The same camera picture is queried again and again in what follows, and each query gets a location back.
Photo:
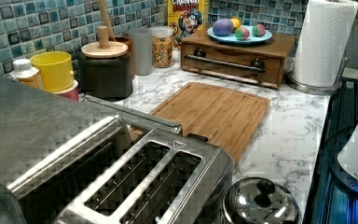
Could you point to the bamboo cutting board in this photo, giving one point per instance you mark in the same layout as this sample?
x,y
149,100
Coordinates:
x,y
227,118

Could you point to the glass jar of cereal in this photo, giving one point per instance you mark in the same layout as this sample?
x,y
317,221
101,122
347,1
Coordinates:
x,y
162,42

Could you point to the frosted grey tumbler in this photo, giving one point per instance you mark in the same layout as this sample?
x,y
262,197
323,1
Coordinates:
x,y
142,50

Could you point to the black canister wooden lid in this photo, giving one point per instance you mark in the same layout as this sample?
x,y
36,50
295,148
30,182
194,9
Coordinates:
x,y
105,67

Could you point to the silver two-slot toaster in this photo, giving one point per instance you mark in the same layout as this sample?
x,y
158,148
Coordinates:
x,y
101,176

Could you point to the Cap'n Crunch cereal box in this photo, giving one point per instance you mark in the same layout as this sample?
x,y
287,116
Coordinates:
x,y
186,17

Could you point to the wooden drawer box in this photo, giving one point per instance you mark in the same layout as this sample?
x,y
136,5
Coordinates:
x,y
262,63

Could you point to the purple toy egg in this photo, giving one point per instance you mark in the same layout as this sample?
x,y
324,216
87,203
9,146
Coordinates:
x,y
223,27

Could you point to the red green toy fruit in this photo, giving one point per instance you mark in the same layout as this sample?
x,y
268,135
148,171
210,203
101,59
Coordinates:
x,y
242,33

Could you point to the light blue plate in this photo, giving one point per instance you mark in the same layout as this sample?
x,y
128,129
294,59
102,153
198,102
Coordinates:
x,y
232,39

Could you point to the yellow toy egg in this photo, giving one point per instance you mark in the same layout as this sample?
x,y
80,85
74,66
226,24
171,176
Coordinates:
x,y
236,23

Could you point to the red cup white rim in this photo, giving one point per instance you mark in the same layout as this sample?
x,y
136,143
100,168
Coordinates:
x,y
70,93

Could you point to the pink green toy fruit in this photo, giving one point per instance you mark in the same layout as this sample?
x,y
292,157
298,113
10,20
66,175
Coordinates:
x,y
258,30

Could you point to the steel pot lid black knob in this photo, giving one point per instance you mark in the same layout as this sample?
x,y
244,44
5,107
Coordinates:
x,y
258,200

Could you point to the yellow plastic cup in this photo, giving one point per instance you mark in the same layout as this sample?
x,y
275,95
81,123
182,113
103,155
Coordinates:
x,y
55,68

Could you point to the steel paper towel holder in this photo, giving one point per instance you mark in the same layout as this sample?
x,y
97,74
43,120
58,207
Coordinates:
x,y
324,91

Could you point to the white-capped spice bottle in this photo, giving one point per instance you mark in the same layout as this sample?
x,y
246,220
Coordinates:
x,y
25,73

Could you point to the white paper towel roll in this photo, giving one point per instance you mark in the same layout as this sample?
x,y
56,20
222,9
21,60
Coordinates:
x,y
323,39

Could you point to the wooden utensil handle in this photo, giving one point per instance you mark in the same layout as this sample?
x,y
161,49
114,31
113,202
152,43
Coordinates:
x,y
106,20

